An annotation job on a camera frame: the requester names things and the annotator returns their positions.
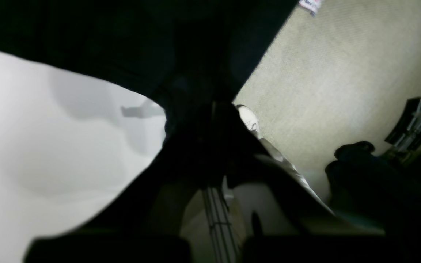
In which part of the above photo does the black t-shirt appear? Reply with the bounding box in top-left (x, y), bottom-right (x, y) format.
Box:
top-left (0, 0), bottom-right (297, 118)

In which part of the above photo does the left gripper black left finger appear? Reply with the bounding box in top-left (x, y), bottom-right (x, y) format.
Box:
top-left (24, 106), bottom-right (218, 263)

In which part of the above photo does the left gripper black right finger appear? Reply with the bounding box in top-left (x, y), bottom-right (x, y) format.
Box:
top-left (214, 103), bottom-right (407, 263)

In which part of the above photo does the white sneaker on floor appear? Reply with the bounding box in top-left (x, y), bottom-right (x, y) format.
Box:
top-left (236, 104), bottom-right (260, 133)

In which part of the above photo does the dark object on floor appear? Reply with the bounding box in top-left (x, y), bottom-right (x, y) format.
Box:
top-left (325, 141), bottom-right (421, 235)

